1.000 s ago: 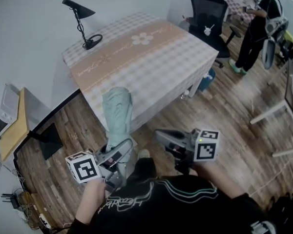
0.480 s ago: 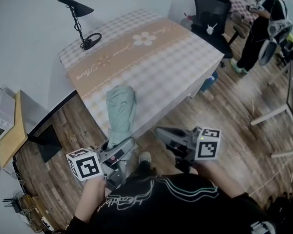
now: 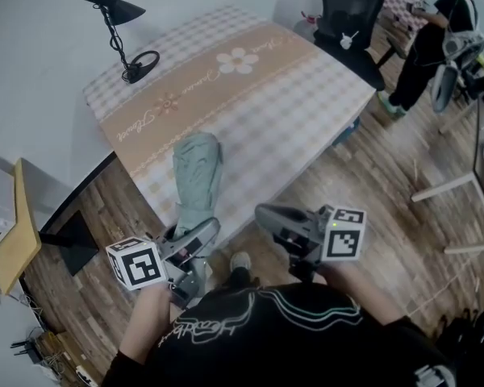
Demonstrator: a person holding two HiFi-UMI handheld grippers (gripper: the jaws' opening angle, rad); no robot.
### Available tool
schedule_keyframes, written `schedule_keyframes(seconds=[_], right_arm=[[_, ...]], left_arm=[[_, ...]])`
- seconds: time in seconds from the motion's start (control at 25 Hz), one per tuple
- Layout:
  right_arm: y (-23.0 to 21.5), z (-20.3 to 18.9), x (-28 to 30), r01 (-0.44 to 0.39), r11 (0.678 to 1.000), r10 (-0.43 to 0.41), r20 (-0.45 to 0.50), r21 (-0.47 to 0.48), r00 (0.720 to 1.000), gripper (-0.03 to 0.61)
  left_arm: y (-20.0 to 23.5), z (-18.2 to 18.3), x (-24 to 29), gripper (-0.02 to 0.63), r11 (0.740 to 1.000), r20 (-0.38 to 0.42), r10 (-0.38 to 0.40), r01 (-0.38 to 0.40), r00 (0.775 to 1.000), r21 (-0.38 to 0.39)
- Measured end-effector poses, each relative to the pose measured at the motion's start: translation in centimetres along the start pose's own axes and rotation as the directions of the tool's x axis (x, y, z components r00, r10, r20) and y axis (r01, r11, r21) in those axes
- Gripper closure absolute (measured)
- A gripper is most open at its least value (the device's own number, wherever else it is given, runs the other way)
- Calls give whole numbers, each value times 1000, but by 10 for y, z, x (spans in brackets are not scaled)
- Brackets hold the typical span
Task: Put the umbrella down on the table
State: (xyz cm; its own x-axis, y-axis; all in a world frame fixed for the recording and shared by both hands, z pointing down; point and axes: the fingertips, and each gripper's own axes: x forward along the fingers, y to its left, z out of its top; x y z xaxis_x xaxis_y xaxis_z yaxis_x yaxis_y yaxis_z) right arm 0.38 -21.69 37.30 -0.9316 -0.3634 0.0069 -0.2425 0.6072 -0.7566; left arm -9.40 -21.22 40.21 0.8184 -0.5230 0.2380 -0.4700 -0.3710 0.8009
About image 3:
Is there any black table leg base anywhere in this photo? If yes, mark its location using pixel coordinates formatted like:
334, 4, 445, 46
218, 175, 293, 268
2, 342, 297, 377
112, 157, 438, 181
38, 209, 98, 277

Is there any white frame table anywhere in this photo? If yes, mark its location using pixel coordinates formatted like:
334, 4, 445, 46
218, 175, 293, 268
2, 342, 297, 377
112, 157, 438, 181
411, 126, 484, 256

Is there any black desk lamp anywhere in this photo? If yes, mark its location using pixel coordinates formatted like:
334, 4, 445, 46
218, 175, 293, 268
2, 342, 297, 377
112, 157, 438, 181
77, 0, 161, 85

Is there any table with checked cloth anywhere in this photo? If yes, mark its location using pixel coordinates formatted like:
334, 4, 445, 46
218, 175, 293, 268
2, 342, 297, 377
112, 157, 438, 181
82, 5, 378, 253

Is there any person's left forearm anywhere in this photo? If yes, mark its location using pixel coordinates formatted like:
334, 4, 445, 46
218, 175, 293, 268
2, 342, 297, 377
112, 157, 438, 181
118, 285, 175, 364

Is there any black mesh office chair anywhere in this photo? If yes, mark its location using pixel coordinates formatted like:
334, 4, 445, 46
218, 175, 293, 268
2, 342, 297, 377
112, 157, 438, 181
311, 0, 386, 92

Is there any green umbrella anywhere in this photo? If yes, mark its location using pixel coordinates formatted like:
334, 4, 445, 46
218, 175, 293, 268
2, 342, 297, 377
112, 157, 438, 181
172, 131, 225, 241

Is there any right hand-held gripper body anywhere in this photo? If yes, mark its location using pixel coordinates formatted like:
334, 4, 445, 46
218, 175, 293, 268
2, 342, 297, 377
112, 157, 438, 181
273, 206, 367, 266

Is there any pink checked cloth table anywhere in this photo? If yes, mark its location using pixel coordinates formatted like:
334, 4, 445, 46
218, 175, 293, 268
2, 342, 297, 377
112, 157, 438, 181
380, 0, 429, 31

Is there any person's right forearm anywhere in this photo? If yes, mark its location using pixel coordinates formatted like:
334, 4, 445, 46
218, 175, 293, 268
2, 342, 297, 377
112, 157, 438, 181
317, 260, 409, 327

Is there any black backpack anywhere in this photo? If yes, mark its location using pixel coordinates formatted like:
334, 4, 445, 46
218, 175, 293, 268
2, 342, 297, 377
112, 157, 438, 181
434, 307, 484, 382

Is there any person's grey shoe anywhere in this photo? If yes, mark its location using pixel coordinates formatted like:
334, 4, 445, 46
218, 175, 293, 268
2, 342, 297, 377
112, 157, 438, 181
228, 251, 252, 286

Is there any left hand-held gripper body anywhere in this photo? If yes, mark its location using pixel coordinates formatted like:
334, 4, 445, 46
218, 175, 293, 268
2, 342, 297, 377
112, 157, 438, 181
106, 231, 211, 310

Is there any clear water jug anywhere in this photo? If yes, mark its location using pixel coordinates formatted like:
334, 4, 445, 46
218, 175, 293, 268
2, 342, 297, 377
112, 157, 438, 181
293, 11, 320, 43

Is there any person's black printed shirt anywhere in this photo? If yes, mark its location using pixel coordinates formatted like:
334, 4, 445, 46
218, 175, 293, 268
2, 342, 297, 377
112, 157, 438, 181
103, 283, 457, 387

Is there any white toy on chair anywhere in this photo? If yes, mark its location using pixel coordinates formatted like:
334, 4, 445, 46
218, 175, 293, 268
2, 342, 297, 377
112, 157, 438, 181
338, 31, 361, 50

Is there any black router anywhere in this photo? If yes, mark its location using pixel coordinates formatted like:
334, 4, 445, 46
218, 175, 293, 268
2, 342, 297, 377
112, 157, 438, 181
9, 335, 38, 364

